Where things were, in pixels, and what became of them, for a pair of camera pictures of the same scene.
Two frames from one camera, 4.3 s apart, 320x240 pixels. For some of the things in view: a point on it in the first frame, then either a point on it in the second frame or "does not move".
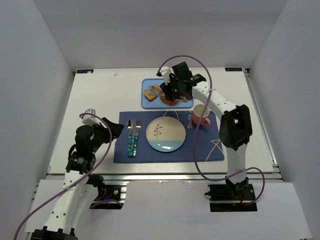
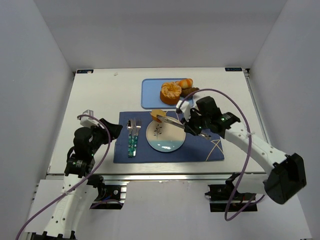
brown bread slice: [149, 97] → [154, 113]
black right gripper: [170, 92] → [191, 125]
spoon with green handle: [130, 126] does not move
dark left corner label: [84, 71] does not move
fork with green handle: [138, 126] does not move
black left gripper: [107, 129] does not move
